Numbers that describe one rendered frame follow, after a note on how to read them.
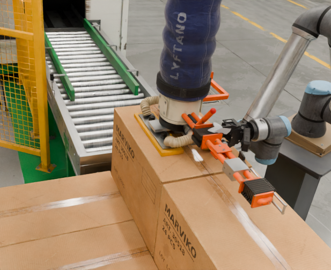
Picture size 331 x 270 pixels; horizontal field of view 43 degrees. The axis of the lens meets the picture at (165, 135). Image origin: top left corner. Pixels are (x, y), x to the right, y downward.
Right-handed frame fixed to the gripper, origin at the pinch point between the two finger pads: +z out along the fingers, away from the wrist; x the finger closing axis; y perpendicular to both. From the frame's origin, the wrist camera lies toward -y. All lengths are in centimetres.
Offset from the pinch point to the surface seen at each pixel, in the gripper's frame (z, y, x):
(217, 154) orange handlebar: 2.8, -10.8, 0.6
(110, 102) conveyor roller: -1, 136, -53
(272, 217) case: -10.2, -32.3, -13.7
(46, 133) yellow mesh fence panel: 42, 143, -77
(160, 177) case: 20.2, -2.1, -12.7
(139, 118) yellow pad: 14.2, 38.8, -10.7
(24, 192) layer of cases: 66, 53, -54
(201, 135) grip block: 4.5, -0.6, 2.6
